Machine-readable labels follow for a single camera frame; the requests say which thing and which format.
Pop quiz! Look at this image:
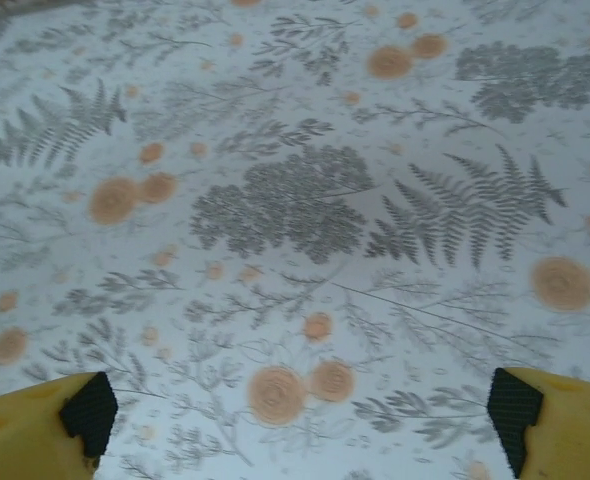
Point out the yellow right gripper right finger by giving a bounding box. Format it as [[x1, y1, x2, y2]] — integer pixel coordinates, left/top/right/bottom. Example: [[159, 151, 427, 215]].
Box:
[[487, 367, 590, 480]]

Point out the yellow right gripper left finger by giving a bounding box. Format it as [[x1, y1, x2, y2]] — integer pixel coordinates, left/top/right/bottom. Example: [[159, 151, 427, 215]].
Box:
[[0, 370, 120, 480]]

